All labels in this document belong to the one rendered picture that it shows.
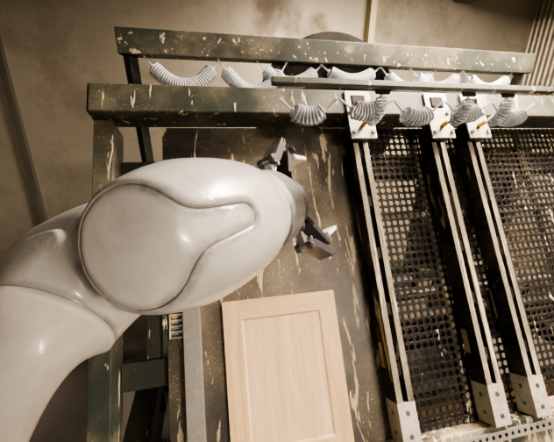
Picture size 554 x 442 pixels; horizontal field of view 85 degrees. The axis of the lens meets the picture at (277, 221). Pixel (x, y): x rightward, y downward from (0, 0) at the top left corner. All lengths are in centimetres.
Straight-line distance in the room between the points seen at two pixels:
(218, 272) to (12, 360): 16
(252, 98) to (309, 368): 91
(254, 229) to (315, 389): 92
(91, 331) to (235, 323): 74
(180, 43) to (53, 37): 169
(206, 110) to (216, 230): 92
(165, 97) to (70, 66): 203
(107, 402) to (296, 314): 58
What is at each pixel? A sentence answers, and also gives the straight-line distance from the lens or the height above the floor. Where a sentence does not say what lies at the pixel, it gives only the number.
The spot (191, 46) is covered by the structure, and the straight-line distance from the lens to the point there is 158.
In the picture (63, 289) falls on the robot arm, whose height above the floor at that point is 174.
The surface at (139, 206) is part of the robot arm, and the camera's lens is 17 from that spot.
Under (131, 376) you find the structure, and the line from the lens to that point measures 110.
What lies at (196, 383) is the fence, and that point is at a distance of 100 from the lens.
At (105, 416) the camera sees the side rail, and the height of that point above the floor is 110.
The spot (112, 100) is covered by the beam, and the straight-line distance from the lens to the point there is 113.
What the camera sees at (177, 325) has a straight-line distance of 99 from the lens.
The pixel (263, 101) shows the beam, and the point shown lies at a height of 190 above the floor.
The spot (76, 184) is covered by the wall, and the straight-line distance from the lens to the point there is 317.
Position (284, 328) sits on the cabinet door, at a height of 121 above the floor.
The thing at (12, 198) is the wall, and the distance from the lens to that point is 339.
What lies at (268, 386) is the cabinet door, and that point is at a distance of 105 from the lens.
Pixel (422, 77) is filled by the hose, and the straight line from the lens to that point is 191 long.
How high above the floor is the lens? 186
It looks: 19 degrees down
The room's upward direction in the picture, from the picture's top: 1 degrees clockwise
